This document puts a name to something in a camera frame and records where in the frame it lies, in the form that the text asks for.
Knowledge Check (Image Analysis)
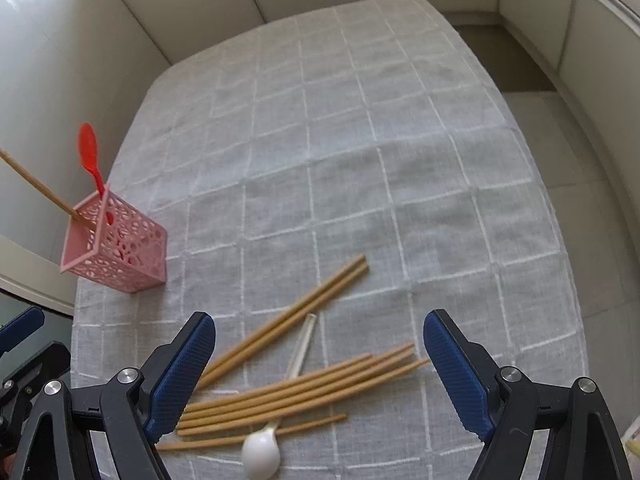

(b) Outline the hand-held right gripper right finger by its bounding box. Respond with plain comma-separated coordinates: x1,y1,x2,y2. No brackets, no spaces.
423,309,633,480

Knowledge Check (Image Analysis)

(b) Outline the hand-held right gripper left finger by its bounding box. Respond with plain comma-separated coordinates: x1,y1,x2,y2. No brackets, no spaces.
10,311,217,480

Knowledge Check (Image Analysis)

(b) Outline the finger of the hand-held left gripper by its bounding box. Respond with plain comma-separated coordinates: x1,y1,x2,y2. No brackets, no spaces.
0,306,46,353
0,341,72,401

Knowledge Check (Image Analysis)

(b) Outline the white plastic spoon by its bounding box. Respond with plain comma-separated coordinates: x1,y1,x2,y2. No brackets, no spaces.
241,313,318,478

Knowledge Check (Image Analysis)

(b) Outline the pink perforated utensil holder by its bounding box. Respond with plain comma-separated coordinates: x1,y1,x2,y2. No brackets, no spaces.
59,186,167,294

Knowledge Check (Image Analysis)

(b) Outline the wooden chopstick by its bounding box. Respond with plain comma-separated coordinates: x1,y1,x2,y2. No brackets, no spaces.
0,149,88,226
155,414,348,451

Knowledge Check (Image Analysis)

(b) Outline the red plastic spoon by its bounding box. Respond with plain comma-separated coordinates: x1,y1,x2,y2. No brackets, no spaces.
76,122,115,226

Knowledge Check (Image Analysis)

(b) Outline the yellow and pink packet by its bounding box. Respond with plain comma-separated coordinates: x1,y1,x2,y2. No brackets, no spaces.
622,417,640,461

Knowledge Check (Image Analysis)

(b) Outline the grey checked tablecloth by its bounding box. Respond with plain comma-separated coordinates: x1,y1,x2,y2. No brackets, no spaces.
70,0,591,480

